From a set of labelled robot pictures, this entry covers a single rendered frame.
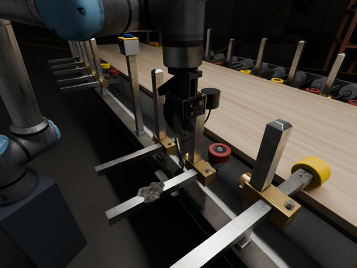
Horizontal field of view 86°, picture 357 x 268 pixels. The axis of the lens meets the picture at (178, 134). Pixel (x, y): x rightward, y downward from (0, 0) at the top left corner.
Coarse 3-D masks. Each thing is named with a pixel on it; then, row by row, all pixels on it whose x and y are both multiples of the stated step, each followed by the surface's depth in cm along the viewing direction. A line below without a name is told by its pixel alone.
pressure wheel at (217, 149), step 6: (216, 144) 71; (222, 144) 71; (210, 150) 68; (216, 150) 68; (222, 150) 68; (228, 150) 68; (210, 156) 68; (216, 156) 66; (222, 156) 65; (228, 156) 66; (216, 162) 67; (222, 162) 67
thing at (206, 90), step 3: (204, 90) 58; (207, 90) 58; (210, 90) 58; (213, 90) 58; (216, 90) 58; (207, 93) 56; (210, 93) 56; (213, 93) 56; (216, 93) 56; (210, 102) 57; (213, 102) 57; (210, 111) 62; (207, 117) 63
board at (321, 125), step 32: (160, 64) 174; (224, 96) 111; (256, 96) 111; (288, 96) 111; (320, 96) 111; (224, 128) 81; (256, 128) 81; (320, 128) 81; (352, 128) 81; (288, 160) 64; (352, 160) 64; (320, 192) 53; (352, 192) 53; (352, 224) 45
